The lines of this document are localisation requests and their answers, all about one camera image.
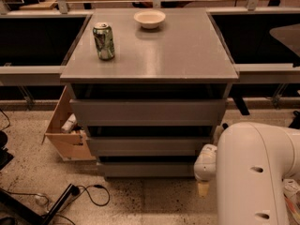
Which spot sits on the white bottle in box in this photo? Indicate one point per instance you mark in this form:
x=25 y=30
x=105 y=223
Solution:
x=69 y=124

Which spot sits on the grey drawer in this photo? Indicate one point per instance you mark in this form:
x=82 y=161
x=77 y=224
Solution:
x=148 y=113
x=138 y=169
x=150 y=146

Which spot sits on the grey middle drawer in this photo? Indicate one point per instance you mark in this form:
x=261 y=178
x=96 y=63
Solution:
x=150 y=146

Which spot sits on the grey top drawer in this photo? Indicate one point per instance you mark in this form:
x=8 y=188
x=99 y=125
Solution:
x=148 y=113

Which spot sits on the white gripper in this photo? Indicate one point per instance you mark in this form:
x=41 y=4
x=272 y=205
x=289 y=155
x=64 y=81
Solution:
x=204 y=168

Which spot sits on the white orange sneaker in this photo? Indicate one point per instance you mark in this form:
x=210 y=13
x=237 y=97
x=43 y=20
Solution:
x=291 y=190

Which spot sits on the grey drawer cabinet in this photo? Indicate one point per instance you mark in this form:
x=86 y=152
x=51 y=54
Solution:
x=146 y=92

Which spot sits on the grey bottom drawer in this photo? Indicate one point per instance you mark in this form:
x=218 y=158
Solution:
x=138 y=169

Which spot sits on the green soda can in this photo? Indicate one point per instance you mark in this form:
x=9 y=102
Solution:
x=103 y=36

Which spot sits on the black floor stand left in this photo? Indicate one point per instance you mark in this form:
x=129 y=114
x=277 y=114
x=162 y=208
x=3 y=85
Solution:
x=41 y=209

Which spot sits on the wooden box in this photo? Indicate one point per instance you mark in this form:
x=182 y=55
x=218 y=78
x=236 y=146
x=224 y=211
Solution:
x=71 y=145

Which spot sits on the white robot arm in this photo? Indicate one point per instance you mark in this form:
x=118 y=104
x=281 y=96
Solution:
x=250 y=162

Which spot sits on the white bowl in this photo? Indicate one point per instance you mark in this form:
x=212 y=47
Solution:
x=149 y=19

